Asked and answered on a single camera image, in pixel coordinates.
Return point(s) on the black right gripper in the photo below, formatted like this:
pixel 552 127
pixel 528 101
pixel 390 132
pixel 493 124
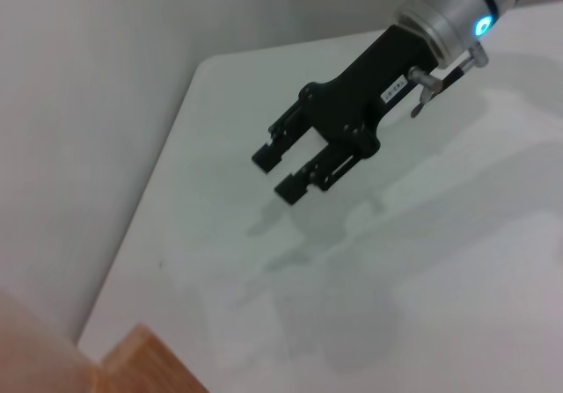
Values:
pixel 365 89

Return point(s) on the wooden dispenser stand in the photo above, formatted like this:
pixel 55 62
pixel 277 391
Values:
pixel 149 366

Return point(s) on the glass water dispenser jar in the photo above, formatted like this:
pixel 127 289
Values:
pixel 35 349

